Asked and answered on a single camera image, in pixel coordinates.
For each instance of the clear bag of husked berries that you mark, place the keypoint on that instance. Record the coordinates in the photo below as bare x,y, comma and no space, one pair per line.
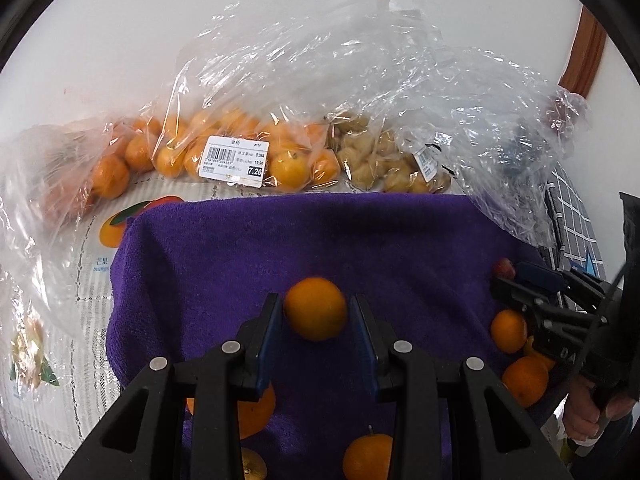
380,160

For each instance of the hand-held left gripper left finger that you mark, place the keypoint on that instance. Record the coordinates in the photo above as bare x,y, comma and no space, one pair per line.
267,345

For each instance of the person's right hand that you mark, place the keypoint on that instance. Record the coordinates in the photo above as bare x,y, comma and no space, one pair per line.
580,410

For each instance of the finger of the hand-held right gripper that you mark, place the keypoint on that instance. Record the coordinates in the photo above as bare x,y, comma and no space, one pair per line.
520,295
537,272

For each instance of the person's right forearm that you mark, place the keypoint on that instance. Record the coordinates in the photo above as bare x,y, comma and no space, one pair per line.
610,455

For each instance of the grey checked box blue star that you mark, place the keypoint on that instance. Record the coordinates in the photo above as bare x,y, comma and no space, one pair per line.
575,220

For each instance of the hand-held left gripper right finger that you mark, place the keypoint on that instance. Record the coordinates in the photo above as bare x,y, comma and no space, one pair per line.
364,345

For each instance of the wooden door frame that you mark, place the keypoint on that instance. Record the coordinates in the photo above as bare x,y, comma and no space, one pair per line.
585,45

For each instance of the large orange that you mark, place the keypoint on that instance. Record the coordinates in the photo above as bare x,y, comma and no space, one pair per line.
257,410

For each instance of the purple towel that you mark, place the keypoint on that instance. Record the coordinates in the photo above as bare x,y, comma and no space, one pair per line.
325,240

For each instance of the crumpled clear bag of mandarins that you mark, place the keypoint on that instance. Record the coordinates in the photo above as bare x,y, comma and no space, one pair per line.
107,170

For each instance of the small red fruit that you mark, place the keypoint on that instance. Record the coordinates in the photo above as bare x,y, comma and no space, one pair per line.
504,269

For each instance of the small round orange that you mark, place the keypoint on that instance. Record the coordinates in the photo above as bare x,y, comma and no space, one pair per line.
507,332
367,457

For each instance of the oval orange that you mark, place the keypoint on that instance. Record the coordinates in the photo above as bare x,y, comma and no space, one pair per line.
532,351

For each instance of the clear bag of small oranges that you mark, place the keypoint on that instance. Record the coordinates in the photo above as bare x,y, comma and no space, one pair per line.
290,160

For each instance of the green-brown fruit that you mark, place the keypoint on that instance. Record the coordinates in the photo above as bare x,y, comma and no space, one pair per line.
255,467

